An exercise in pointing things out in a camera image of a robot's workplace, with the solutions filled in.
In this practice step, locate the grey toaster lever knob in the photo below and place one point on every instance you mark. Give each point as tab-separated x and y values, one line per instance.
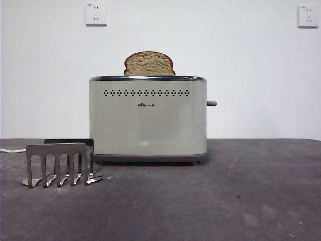
212	103

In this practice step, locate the brown seeded bread slice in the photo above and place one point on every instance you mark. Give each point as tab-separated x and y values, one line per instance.
149	64

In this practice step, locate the cream two-slot toaster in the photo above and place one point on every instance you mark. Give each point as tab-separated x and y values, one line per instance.
150	125

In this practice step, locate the silver metal toast rack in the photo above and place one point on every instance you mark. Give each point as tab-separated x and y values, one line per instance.
57	149

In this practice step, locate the white wall socket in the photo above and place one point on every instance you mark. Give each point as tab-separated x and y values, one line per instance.
95	14
309	16

